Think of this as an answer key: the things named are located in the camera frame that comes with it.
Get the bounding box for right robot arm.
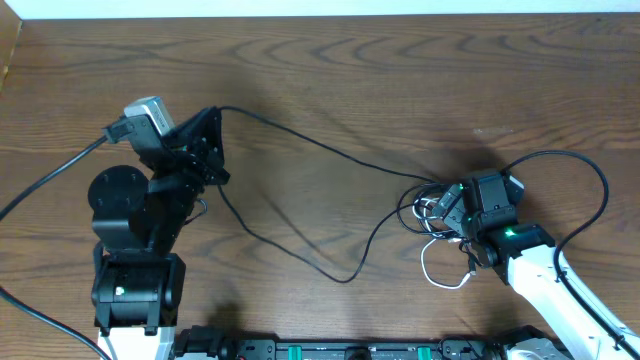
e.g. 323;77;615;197
427;170;639;359

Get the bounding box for left camera cable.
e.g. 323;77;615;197
0;117;136;360

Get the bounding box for white cable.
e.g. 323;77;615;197
412;197;479;291

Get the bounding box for black cable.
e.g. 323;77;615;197
214;104;479;285

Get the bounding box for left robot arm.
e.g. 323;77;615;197
88;107;230;359

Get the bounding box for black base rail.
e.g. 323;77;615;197
172;325;571;360

